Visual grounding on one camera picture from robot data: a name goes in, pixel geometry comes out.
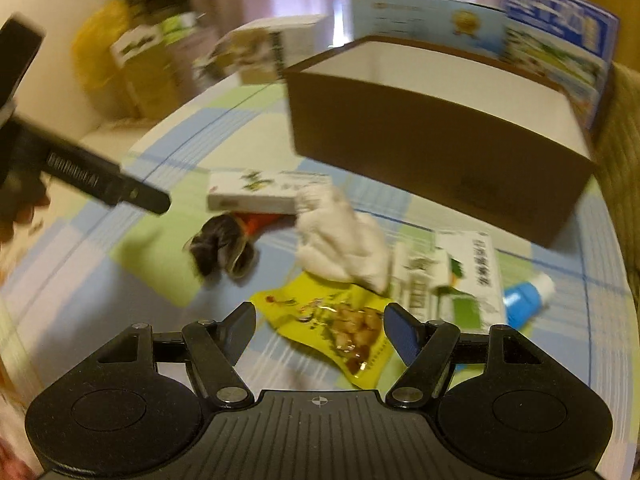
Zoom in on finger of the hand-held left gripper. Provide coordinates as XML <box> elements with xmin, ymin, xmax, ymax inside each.
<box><xmin>44</xmin><ymin>137</ymin><xmax>172</xmax><ymax>217</ymax></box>

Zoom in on white green spray box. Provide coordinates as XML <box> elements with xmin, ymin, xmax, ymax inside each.
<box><xmin>434</xmin><ymin>231</ymin><xmax>510</xmax><ymax>335</ymax></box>

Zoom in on dark blue milk carton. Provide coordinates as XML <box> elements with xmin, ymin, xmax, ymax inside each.
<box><xmin>500</xmin><ymin>0</ymin><xmax>622</xmax><ymax>131</ymax></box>

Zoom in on white cloth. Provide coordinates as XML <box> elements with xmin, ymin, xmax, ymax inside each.
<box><xmin>294</xmin><ymin>184</ymin><xmax>392</xmax><ymax>295</ymax></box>

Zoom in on yellow snack packet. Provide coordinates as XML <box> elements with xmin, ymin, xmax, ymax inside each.
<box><xmin>250</xmin><ymin>272</ymin><xmax>406</xmax><ymax>391</ymax></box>

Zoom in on brown cardboard box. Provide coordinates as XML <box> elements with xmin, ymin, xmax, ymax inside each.
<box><xmin>284</xmin><ymin>35</ymin><xmax>601</xmax><ymax>248</ymax></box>

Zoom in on green printed carton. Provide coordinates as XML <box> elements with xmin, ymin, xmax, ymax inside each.
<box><xmin>109</xmin><ymin>7</ymin><xmax>203</xmax><ymax>117</ymax></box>

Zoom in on red snack packet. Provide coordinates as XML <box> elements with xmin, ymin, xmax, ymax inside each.
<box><xmin>239</xmin><ymin>212</ymin><xmax>296</xmax><ymax>237</ymax></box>

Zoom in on checked tablecloth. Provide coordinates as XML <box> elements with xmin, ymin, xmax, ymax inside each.
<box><xmin>0</xmin><ymin>79</ymin><xmax>635</xmax><ymax>480</ymax></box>

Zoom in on blue white tube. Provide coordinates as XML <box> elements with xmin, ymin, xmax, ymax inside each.
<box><xmin>501</xmin><ymin>272</ymin><xmax>557</xmax><ymax>328</ymax></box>

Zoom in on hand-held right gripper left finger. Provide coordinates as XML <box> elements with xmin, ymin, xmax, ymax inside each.
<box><xmin>95</xmin><ymin>301</ymin><xmax>258</xmax><ymax>407</ymax></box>

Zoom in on white grey medicine box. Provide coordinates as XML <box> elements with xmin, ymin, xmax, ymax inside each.
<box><xmin>391</xmin><ymin>241</ymin><xmax>453</xmax><ymax>325</ymax></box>

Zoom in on person's left hand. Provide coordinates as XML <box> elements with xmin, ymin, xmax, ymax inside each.
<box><xmin>0</xmin><ymin>180</ymin><xmax>52</xmax><ymax>247</ymax></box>

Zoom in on light blue milk carton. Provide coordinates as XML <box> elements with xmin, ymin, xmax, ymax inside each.
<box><xmin>347</xmin><ymin>0</ymin><xmax>508</xmax><ymax>61</ymax></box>

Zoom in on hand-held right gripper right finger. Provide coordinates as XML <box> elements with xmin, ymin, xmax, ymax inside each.
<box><xmin>382</xmin><ymin>301</ymin><xmax>546</xmax><ymax>407</ymax></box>

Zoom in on white green medicine box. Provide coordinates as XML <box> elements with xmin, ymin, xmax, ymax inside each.
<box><xmin>206</xmin><ymin>169</ymin><xmax>332</xmax><ymax>216</ymax></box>

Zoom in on yellow plastic bag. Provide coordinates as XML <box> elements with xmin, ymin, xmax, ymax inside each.
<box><xmin>70</xmin><ymin>0</ymin><xmax>132</xmax><ymax>93</ymax></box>

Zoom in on white appliance box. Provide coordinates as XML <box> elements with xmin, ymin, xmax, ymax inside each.
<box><xmin>197</xmin><ymin>14</ymin><xmax>332</xmax><ymax>86</ymax></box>

